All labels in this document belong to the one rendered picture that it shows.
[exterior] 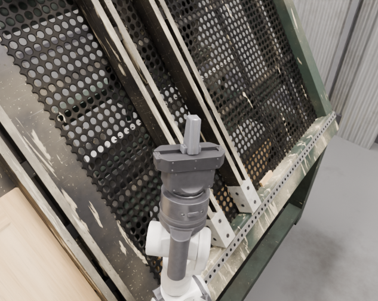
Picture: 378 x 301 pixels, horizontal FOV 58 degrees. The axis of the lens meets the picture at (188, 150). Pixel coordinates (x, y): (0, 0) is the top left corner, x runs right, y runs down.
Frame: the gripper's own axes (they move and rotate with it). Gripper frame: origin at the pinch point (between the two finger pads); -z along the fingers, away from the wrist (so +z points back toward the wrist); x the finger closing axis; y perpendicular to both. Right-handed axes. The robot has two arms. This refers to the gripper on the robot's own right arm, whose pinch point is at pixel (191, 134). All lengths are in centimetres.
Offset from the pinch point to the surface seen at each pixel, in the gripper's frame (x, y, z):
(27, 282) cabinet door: 30, 18, 46
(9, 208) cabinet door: 33, 27, 29
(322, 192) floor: -161, 116, 113
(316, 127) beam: -99, 77, 39
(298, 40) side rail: -90, 95, 1
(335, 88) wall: -207, 180, 54
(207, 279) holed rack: -22, 24, 66
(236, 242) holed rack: -36, 34, 61
